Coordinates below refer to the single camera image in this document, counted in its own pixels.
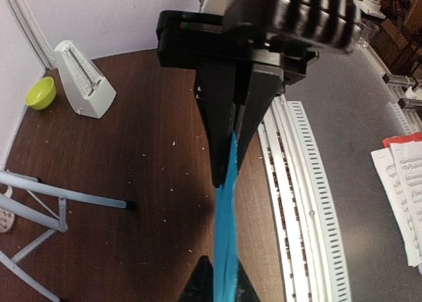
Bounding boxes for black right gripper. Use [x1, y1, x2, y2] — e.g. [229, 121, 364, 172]
[156, 0, 360, 188]

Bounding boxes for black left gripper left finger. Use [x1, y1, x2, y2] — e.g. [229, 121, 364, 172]
[179, 255, 213, 302]

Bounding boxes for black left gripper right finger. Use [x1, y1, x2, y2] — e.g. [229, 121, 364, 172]
[236, 260, 260, 302]

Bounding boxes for blue sheet music page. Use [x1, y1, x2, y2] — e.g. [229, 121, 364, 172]
[213, 133, 238, 301]

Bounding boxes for white perforated music stand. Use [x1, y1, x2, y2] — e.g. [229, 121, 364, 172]
[0, 169, 136, 302]

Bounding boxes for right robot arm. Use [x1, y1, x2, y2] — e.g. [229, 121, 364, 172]
[156, 0, 361, 187]

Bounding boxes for white metronome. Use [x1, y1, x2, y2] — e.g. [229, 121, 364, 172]
[54, 40, 117, 119]

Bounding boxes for white sheet music papers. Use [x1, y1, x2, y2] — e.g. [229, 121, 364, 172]
[371, 140, 421, 268]

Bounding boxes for red paper sheet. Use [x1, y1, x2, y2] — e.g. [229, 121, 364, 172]
[382, 133, 422, 148]

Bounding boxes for small yellow-green bowl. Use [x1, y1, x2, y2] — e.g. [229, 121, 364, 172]
[25, 76, 57, 110]

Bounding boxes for floral ceramic mug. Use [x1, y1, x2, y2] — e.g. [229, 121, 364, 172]
[0, 185, 15, 233]

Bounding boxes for aluminium front rail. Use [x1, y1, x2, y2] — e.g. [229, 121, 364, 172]
[258, 96, 352, 301]

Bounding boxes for right aluminium frame post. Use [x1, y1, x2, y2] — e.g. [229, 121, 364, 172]
[5, 0, 56, 70]

